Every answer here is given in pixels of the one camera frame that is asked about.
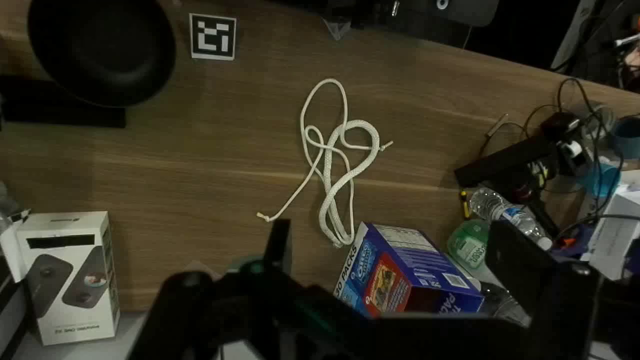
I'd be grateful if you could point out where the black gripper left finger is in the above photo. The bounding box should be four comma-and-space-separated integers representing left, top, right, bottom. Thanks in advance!
129, 218, 316, 360

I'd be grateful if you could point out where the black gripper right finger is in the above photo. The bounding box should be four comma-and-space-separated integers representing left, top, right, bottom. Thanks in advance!
484, 218, 600, 360

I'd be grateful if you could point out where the thin white rope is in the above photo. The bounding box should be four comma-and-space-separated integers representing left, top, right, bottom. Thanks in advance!
256, 76, 396, 225

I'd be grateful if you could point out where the white product box black print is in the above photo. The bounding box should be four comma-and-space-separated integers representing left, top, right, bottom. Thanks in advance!
15, 210, 125, 348

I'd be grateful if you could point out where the blue Oreo cardboard box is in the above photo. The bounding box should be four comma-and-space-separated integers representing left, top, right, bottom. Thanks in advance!
332, 221, 486, 320

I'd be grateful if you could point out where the clear plastic water bottle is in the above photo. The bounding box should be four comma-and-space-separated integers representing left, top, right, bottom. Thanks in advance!
467, 186, 556, 252

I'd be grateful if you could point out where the black white AprilTag marker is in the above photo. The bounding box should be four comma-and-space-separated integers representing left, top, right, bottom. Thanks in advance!
189, 13, 239, 62

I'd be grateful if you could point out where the black bowl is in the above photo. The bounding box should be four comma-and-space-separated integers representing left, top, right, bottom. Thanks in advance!
27, 0, 178, 109

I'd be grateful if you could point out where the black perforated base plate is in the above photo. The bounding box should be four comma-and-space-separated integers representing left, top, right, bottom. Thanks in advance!
279, 0, 640, 92

